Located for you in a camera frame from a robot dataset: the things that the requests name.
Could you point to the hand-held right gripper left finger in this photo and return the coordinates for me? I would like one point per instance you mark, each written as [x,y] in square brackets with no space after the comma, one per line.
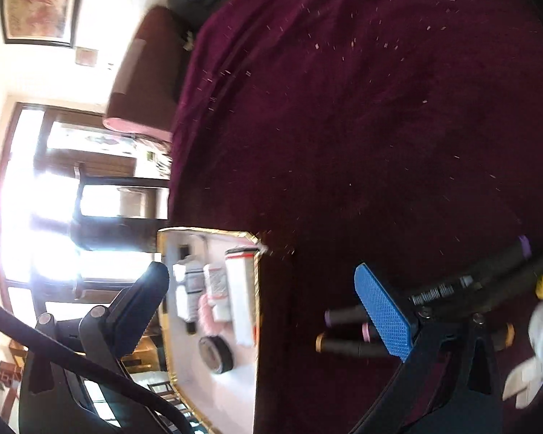
[135,316]

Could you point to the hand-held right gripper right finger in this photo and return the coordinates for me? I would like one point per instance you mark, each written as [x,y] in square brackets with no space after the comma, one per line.
[384,312]

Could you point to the black marker orange caps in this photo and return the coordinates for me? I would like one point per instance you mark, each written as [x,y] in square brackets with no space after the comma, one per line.
[348,347]

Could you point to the blue white small box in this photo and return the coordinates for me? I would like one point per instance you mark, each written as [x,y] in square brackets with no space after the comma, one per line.
[185,289]

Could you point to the pink plush toy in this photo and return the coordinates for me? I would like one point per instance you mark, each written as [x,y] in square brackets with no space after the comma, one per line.
[203,317]

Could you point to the white bottle red label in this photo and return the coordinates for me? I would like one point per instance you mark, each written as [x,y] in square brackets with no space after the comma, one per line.
[216,287]

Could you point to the black tape roll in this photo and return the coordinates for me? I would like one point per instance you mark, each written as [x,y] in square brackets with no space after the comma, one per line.
[226,361]

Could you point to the grey red tall box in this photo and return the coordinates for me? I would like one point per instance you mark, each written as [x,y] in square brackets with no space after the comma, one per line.
[242,298]

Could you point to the white tray gold rim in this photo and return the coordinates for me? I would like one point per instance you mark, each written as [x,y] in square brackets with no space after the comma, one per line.
[237,379]

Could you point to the black marker pink caps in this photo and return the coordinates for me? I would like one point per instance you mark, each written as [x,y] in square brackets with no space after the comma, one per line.
[520,273]

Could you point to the person's right hand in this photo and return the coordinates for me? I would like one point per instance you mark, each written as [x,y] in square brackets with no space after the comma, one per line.
[540,325]

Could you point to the dark wooden chair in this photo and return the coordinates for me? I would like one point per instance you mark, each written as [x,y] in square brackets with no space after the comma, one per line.
[113,235]

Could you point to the wooden glass door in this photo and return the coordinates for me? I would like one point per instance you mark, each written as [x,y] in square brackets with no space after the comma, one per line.
[40,153]

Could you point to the small framed picture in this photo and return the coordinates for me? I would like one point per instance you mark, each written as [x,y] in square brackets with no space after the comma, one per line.
[86,56]

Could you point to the framed horse painting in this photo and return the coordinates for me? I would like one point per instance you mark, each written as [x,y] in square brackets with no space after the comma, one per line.
[40,4]

